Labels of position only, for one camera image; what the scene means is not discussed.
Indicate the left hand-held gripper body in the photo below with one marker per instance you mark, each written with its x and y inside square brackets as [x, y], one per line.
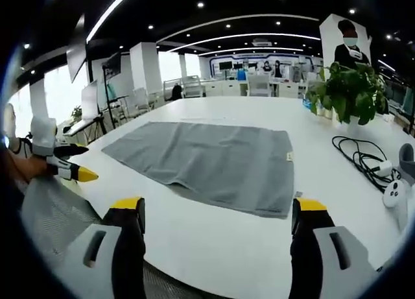
[41, 133]

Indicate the grey mesh chair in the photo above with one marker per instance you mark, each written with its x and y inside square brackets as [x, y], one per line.
[55, 211]

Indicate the white office chair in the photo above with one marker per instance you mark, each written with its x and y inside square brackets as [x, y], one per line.
[258, 85]

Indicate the black tripod stand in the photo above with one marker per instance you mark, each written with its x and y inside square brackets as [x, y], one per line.
[108, 94]

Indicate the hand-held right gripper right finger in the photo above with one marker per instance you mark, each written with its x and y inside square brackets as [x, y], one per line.
[327, 247]

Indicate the green potted plant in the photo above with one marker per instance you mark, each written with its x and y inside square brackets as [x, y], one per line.
[350, 91]

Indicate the white power adapter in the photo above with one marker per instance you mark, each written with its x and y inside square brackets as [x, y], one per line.
[381, 168]

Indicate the grey headset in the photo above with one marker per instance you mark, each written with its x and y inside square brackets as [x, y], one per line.
[407, 162]

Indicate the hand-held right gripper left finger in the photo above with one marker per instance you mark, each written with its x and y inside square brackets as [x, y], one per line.
[97, 247]

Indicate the grey towel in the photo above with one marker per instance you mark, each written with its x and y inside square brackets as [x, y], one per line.
[207, 164]

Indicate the white table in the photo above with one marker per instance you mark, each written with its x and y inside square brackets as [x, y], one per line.
[227, 188]

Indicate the blue packet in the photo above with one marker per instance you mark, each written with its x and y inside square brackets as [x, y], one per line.
[306, 102]

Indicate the white handheld controller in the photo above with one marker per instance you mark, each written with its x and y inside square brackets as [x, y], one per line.
[396, 200]

